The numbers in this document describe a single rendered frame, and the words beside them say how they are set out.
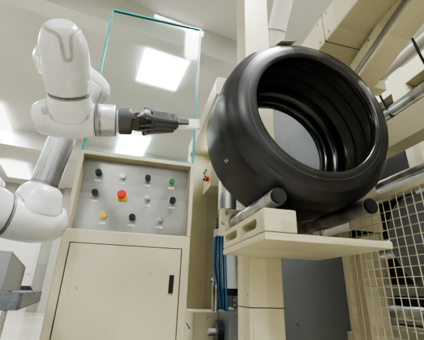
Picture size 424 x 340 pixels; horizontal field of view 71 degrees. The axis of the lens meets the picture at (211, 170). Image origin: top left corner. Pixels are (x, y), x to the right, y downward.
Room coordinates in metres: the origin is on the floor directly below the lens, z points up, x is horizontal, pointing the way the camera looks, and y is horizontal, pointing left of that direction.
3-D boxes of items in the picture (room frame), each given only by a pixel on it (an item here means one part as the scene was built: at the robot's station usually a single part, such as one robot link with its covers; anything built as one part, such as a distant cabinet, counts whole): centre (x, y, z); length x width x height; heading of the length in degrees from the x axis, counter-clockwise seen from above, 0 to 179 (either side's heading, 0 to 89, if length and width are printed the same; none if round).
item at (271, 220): (0.90, -0.13, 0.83); 0.36 x 0.09 x 0.06; 14
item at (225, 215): (1.11, -0.23, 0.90); 0.40 x 0.03 x 0.10; 104
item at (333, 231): (1.24, -0.59, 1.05); 0.20 x 0.15 x 0.30; 14
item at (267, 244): (0.94, -0.27, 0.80); 0.37 x 0.36 x 0.02; 104
